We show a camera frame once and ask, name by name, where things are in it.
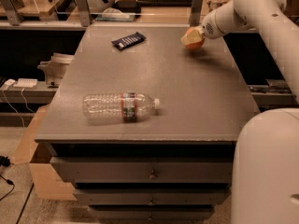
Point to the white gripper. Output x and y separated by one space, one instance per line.
209 28

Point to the orange fruit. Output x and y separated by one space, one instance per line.
193 44

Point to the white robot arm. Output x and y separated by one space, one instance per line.
265 186

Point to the clear plastic water bottle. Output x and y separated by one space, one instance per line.
127 106

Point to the black pouch on shelf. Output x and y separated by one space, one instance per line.
128 6

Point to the dark blue snack bar wrapper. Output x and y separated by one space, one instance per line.
128 41

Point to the clear plastic bag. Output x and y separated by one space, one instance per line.
113 14

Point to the grey drawer cabinet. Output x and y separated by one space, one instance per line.
176 164

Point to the white machine part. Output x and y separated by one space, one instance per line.
55 68

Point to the white power strip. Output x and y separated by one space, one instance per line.
26 83

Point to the cardboard box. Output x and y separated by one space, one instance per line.
48 184

